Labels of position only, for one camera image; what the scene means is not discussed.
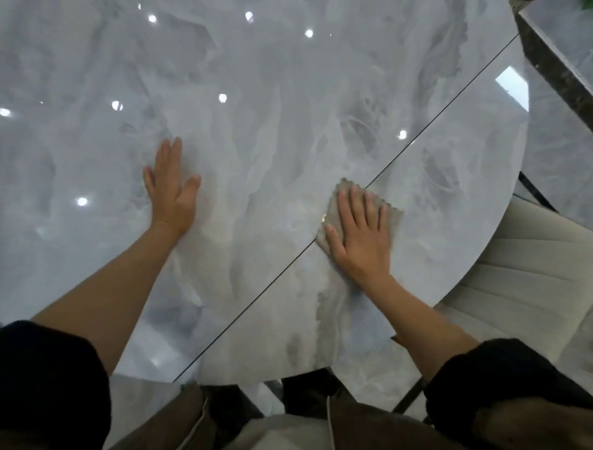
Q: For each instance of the person's right forearm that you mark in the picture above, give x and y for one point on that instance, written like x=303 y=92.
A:
x=417 y=324

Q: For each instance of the cream orange chair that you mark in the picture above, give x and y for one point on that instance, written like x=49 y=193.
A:
x=523 y=278

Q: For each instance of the person's left forearm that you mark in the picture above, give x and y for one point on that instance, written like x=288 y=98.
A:
x=111 y=296

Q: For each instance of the person's black shirt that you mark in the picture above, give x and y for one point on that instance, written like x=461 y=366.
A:
x=46 y=380

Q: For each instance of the grey cleaning cloth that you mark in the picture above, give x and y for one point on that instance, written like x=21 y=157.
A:
x=394 y=222

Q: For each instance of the grey marble dining table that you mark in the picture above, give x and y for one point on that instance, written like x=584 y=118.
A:
x=278 y=92

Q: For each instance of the person's left hand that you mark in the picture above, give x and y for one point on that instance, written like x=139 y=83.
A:
x=169 y=204

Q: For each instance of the person's brown vest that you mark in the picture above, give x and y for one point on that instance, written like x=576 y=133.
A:
x=370 y=431

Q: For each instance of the person's right hand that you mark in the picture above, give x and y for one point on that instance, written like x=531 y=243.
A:
x=363 y=241

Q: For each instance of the person's cream top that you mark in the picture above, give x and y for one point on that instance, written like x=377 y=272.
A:
x=287 y=436

